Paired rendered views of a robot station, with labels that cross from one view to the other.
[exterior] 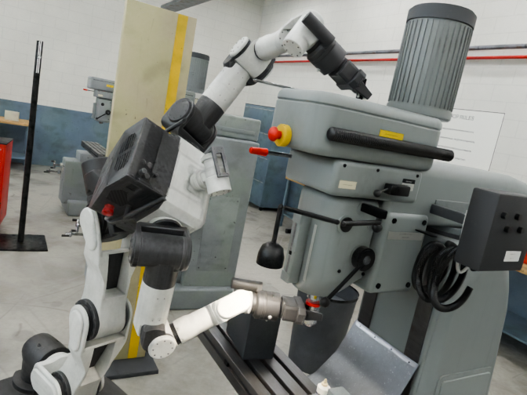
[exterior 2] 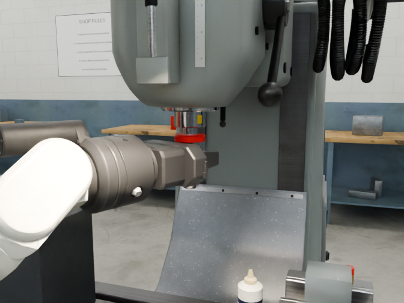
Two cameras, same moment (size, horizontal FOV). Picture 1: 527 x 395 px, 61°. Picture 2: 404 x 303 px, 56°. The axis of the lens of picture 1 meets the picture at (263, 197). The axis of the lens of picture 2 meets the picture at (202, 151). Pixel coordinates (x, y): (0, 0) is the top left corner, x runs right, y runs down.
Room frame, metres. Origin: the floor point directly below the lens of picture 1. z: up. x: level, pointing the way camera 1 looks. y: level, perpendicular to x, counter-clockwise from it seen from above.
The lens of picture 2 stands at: (0.90, 0.14, 1.33)
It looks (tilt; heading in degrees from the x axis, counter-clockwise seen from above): 9 degrees down; 319
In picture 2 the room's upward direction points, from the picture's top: straight up
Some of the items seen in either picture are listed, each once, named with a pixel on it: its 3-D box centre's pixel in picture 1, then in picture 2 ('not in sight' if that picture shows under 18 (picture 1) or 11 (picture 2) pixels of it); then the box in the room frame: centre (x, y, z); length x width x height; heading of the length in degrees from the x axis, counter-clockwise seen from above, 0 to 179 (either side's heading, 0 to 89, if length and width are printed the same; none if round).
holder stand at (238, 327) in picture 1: (252, 320); (24, 253); (1.61, -0.05, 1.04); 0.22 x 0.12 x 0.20; 22
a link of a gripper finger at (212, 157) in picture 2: (313, 316); (205, 160); (1.30, -0.22, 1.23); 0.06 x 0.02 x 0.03; 98
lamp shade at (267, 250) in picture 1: (271, 253); not in sight; (1.15, -0.05, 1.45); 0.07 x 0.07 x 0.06
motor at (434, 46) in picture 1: (429, 65); not in sight; (1.46, -0.43, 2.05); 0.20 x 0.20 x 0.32
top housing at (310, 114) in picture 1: (355, 130); not in sight; (1.34, -0.23, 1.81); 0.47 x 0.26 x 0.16; 121
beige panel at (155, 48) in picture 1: (136, 197); not in sight; (2.77, 0.79, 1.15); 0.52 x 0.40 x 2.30; 121
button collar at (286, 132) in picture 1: (282, 135); not in sight; (1.21, -0.02, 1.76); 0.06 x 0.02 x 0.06; 31
